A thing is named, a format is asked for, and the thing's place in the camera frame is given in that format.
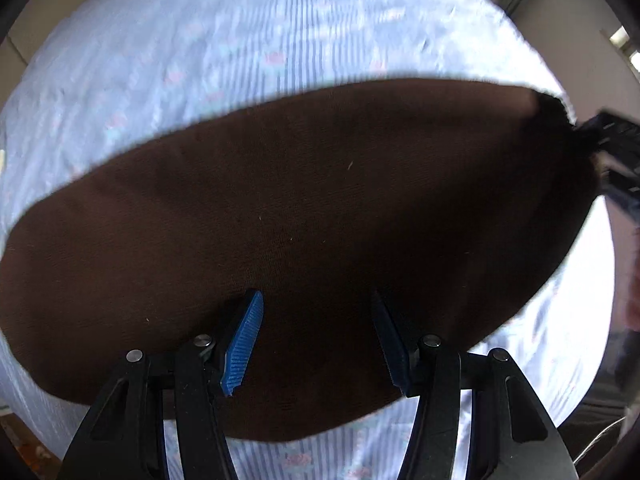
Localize person's right hand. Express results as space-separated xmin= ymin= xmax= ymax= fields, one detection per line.
xmin=624 ymin=229 xmax=640 ymax=333

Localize blue floral striped bedsheet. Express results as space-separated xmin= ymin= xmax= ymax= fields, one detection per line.
xmin=1 ymin=0 xmax=614 ymax=479

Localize dark brown pants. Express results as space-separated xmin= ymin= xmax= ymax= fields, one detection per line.
xmin=1 ymin=79 xmax=598 ymax=441

